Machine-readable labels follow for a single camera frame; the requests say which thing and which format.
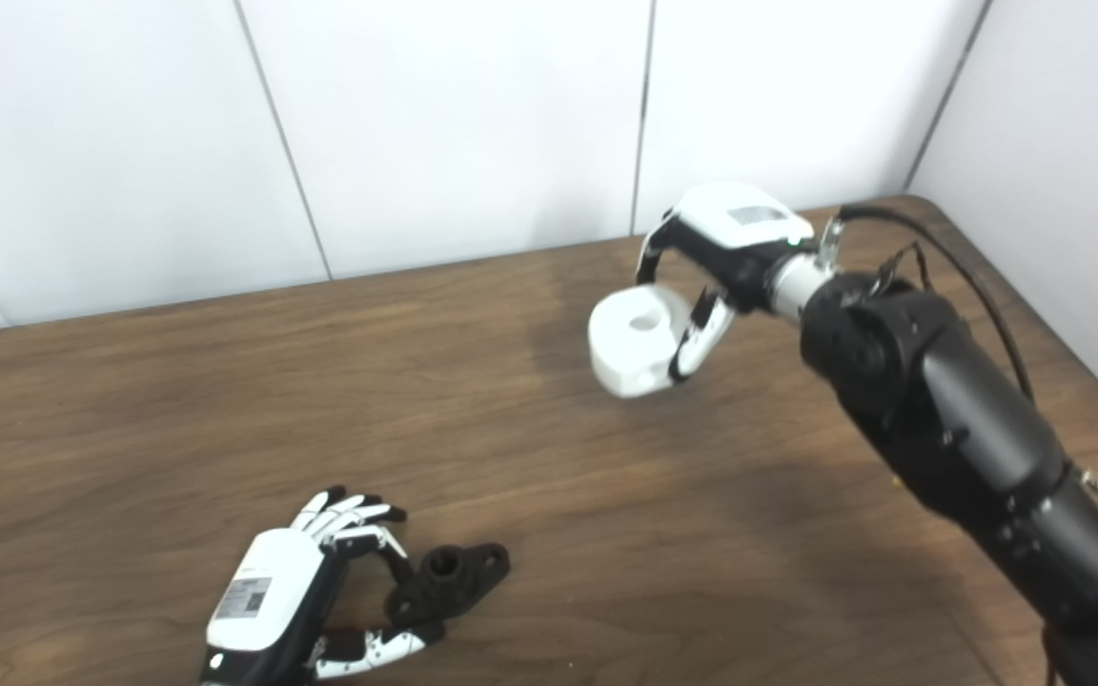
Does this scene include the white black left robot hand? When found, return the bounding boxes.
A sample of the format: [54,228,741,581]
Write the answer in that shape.
[199,486,445,686]

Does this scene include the black flanged holder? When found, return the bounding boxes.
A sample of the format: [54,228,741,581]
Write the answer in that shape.
[387,543,512,625]

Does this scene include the round white piece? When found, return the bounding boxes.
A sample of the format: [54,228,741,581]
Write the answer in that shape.
[588,284,693,399]

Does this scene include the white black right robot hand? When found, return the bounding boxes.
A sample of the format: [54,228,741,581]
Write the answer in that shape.
[635,183,815,382]

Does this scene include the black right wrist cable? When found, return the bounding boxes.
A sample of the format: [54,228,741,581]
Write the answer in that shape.
[821,204,1036,401]

